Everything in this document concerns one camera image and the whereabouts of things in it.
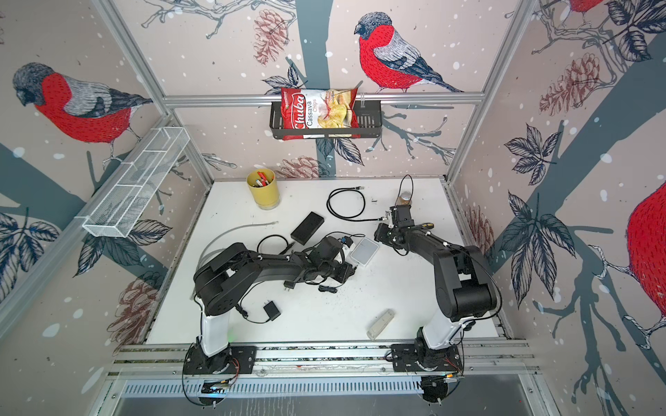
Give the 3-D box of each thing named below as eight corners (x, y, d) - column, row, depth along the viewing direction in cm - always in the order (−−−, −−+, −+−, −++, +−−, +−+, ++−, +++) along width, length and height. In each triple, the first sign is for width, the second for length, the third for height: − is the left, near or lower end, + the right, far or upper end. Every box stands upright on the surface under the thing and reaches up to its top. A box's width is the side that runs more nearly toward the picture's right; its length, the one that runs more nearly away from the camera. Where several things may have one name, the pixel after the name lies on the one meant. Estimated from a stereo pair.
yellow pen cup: (251, 210, 112) (242, 189, 102) (257, 189, 120) (249, 168, 110) (278, 210, 112) (272, 189, 102) (282, 189, 120) (277, 168, 110)
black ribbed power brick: (291, 238, 102) (290, 234, 100) (312, 214, 110) (311, 211, 108) (304, 245, 100) (303, 242, 98) (324, 221, 108) (324, 217, 106)
